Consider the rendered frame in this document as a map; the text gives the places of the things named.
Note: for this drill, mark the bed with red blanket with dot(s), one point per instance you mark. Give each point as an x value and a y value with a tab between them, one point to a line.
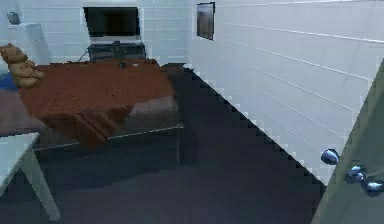
100	90

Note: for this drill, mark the dark television stand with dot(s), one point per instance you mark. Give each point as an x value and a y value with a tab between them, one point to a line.
116	50

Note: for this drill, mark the black television set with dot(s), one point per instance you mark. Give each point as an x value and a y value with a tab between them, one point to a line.
112	21

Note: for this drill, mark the pale green room door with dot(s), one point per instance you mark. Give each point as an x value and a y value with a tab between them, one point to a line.
360	166

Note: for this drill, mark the brown teddy bear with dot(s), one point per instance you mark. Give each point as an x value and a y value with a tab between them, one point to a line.
20	66

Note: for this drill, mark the white table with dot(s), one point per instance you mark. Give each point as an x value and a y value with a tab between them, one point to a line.
16	156

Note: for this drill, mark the grey round object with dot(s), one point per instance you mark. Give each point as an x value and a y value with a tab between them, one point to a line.
13	18

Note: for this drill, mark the dark framed wall picture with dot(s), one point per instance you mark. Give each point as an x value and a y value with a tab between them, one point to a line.
205	20

